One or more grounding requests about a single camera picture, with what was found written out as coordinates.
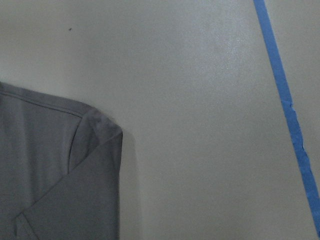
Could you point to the dark brown t-shirt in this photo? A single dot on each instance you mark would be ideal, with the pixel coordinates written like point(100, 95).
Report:
point(59, 168)

